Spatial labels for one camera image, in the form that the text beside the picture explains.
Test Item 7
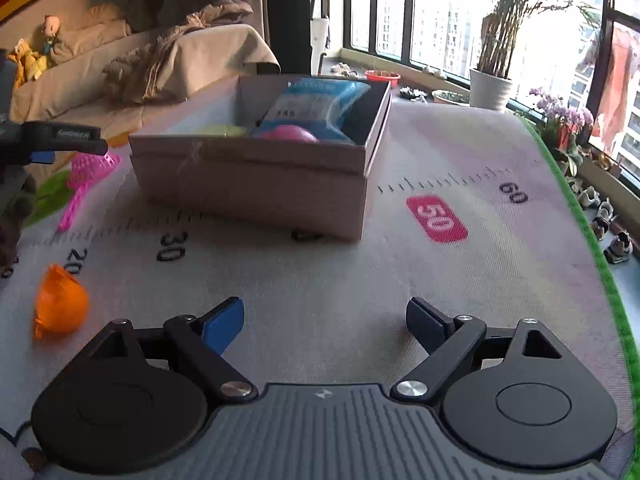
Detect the pink pig toy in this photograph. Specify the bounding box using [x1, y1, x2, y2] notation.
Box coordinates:
[256, 124, 318, 143]

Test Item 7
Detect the pink cardboard box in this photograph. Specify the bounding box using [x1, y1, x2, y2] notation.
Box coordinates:
[129, 75, 392, 240]

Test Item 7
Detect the orange plastic toy cup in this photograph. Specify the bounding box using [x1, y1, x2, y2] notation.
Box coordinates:
[34, 264, 89, 340]

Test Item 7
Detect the white upright vacuum cleaner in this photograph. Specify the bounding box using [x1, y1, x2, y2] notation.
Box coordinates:
[309, 0, 344, 76]

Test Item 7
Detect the pink basin with plants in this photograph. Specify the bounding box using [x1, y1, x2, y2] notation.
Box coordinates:
[432, 90, 470, 107]

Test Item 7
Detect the doll plush on sofa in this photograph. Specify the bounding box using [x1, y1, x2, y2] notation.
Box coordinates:
[42, 15, 61, 54]

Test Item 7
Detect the brown blanket on sofa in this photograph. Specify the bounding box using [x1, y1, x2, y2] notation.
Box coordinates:
[103, 0, 253, 104]

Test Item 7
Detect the red plastic basin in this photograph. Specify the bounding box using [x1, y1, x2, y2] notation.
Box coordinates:
[364, 70, 401, 88]

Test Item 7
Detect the blue white wipes pack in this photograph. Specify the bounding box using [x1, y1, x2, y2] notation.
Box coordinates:
[253, 77, 371, 144]

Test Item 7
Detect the beige covered sofa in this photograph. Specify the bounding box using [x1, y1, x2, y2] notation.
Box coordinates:
[9, 23, 280, 139]

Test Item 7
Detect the printed play mat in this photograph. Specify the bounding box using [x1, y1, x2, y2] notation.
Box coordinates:
[1, 103, 639, 479]

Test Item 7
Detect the pink flower plant pot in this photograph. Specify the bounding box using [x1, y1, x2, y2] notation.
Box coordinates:
[529, 88, 594, 177]

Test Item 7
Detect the white plant pot bamboo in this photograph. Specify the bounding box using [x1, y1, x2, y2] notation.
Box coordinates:
[470, 0, 591, 112]

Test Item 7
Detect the pink plastic toy net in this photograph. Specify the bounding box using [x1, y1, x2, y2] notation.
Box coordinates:
[58, 152, 120, 232]

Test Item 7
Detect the yellow sponge block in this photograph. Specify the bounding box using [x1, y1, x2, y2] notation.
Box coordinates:
[195, 125, 247, 138]

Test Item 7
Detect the yellow plush toy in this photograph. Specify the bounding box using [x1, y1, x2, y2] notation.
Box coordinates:
[6, 38, 50, 89]

